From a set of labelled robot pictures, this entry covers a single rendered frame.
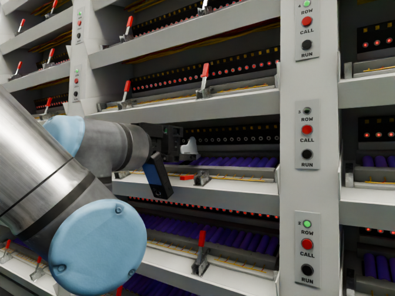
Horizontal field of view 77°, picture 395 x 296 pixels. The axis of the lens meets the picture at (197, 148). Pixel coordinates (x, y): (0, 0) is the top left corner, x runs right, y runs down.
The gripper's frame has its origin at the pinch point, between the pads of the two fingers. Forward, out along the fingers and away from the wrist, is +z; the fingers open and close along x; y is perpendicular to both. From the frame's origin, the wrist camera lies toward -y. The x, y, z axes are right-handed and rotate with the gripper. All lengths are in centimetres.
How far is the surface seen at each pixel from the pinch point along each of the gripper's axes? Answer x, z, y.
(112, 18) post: 36, 1, 49
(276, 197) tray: -24.8, -7.9, -6.8
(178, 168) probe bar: 1.0, -4.1, -2.8
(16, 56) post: 106, -2, 49
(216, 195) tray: -12.0, -7.9, -7.9
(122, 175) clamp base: 18.3, -7.6, -5.1
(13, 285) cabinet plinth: 84, -8, -55
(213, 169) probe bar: -9.0, -4.0, -2.5
